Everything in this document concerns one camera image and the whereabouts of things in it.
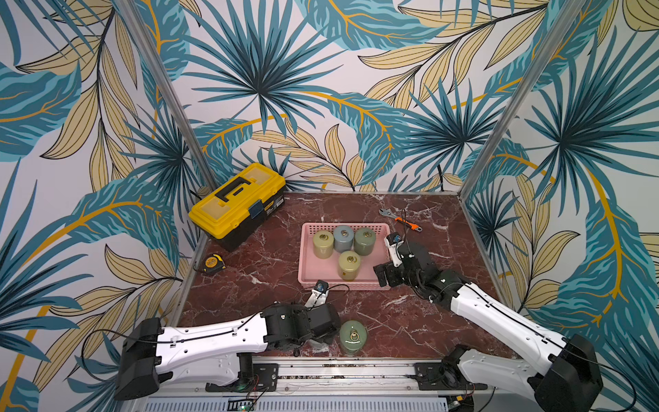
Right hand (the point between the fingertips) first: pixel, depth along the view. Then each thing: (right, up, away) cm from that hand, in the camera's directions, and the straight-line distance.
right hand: (388, 262), depth 81 cm
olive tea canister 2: (-12, -2, +7) cm, 14 cm away
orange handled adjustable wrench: (+7, +16, +31) cm, 36 cm away
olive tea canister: (-21, +6, +11) cm, 25 cm away
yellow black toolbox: (-54, +16, +9) cm, 56 cm away
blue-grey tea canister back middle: (-14, +7, +13) cm, 20 cm away
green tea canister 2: (-12, -19, -9) cm, 25 cm away
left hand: (-22, -16, -7) cm, 28 cm away
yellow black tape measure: (-60, -2, +11) cm, 61 cm away
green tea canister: (-6, +5, +13) cm, 16 cm away
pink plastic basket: (-25, -5, +14) cm, 29 cm away
